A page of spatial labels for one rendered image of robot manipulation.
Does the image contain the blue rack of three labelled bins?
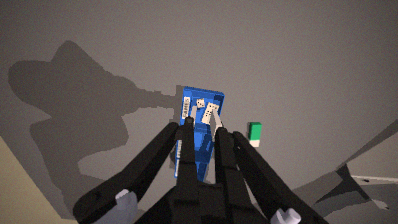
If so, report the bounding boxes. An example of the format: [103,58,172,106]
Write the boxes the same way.
[174,86,224,181]

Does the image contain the cream domino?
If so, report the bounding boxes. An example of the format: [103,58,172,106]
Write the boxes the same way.
[201,102,219,125]

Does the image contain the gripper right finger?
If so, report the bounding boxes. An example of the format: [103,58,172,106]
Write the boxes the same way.
[209,109,329,224]

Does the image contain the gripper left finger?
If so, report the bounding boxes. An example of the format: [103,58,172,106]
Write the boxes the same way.
[73,106,201,224]

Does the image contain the white die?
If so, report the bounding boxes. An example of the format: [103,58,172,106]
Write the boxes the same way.
[197,98,205,108]

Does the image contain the green and white eraser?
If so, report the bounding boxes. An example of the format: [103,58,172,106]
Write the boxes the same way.
[248,122,262,147]

